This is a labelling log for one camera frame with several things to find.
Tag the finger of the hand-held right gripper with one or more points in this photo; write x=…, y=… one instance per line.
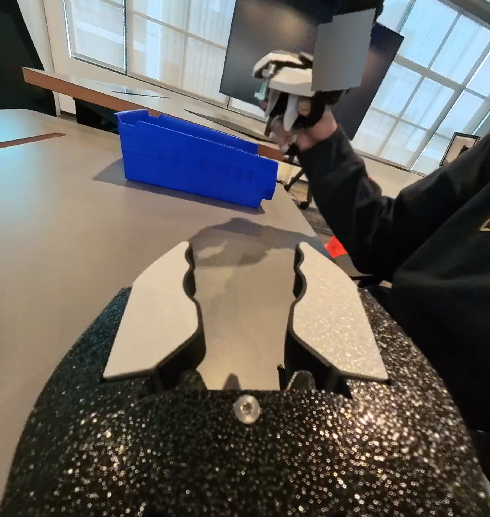
x=283, y=60
x=293, y=85

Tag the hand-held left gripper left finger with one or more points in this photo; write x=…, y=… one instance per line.
x=160, y=319

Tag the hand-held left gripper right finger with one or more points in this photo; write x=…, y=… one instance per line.
x=333, y=319

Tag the silver hex bolt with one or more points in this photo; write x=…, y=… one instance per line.
x=263, y=85

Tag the person's right hand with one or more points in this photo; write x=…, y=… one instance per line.
x=313, y=131

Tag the black monitor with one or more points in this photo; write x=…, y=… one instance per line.
x=269, y=40

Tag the blue plastic bin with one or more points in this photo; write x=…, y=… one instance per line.
x=196, y=161

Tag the person's black jacket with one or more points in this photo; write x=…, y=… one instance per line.
x=450, y=282

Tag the brown-edged grey table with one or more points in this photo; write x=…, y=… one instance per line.
x=119, y=91

